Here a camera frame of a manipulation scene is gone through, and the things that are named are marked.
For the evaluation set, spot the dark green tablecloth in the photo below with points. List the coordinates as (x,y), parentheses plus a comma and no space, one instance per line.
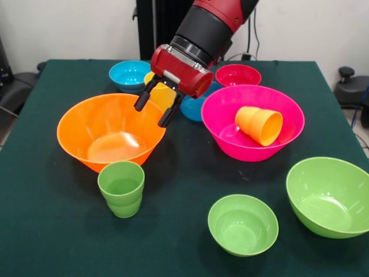
(43,231)

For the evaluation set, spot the ridged yellow cup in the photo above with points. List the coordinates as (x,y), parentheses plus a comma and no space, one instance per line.
(253,124)

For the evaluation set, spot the large orange bowl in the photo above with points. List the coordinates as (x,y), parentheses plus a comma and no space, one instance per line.
(86,121)

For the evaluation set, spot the black plug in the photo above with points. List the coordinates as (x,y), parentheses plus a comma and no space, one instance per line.
(245,56)

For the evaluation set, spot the smooth yellow cup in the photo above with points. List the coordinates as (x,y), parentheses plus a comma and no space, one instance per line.
(162,96)

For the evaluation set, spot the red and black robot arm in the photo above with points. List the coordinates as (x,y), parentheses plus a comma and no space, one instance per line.
(207,26)

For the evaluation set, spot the large pink bowl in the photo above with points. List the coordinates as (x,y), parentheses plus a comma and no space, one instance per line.
(219,115)

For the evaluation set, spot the small red bowl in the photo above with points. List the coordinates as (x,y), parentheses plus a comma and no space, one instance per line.
(236,76)

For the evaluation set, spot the small light blue bowl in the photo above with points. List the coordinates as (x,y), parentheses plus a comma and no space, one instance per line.
(127,72)

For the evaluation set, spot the small green bowl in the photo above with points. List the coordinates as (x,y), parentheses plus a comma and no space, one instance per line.
(242,231)

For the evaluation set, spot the ridged green cup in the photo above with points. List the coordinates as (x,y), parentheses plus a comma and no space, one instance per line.
(121,202)

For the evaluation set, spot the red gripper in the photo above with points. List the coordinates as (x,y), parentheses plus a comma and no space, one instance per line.
(181,75)

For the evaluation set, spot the dark blue bowl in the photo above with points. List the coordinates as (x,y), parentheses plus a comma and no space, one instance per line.
(191,111)

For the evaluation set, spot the large green bowl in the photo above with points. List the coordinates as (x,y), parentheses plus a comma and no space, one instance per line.
(325,202)

